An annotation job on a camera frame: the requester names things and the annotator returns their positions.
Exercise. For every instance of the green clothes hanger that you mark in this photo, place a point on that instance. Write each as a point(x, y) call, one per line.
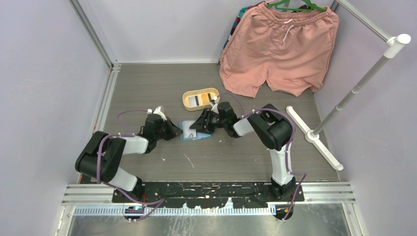
point(288, 6)

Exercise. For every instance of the pink shorts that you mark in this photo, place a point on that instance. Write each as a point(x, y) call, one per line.
point(290, 52)

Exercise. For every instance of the white credit card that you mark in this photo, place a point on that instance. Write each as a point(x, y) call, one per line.
point(188, 134)

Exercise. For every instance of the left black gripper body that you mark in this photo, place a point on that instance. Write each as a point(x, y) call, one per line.
point(160, 135)

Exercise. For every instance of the white card in tray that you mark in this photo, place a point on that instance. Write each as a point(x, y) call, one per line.
point(194, 101)

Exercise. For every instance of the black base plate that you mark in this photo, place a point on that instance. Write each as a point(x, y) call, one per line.
point(212, 194)

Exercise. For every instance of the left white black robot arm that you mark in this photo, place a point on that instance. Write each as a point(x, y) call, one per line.
point(101, 157)

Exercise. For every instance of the beige oval tray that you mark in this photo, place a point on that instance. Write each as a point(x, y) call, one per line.
point(214, 92)

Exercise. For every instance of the orange card in tray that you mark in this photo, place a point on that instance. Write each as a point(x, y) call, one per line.
point(206, 99)

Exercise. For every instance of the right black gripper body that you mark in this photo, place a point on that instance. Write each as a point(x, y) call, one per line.
point(218, 123)

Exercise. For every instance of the aluminium frame rail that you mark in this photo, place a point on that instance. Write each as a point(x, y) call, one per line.
point(85, 191)

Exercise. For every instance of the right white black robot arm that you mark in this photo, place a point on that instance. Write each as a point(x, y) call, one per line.
point(272, 128)

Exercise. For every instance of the colourful patterned garment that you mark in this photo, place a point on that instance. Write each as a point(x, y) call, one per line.
point(238, 18)

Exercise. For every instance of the blue card holder wallet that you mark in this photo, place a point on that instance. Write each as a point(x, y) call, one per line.
point(200, 135)

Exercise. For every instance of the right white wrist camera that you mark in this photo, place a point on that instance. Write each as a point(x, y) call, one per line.
point(214, 104)

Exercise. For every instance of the grey white clothes rack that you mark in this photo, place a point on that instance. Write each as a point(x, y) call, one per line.
point(395, 45)

